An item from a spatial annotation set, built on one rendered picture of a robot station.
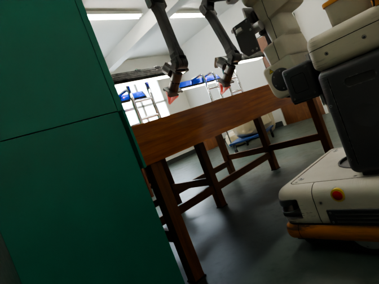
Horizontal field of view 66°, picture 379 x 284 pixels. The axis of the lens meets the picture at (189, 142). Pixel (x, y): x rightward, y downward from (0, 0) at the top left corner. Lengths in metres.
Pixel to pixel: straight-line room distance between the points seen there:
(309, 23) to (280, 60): 5.11
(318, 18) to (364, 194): 5.44
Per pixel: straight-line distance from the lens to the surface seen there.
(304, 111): 6.66
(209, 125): 1.57
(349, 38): 1.11
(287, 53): 1.38
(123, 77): 1.72
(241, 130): 4.91
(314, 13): 6.46
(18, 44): 1.22
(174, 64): 1.56
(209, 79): 2.98
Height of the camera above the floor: 0.66
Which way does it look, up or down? 2 degrees down
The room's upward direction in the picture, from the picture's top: 21 degrees counter-clockwise
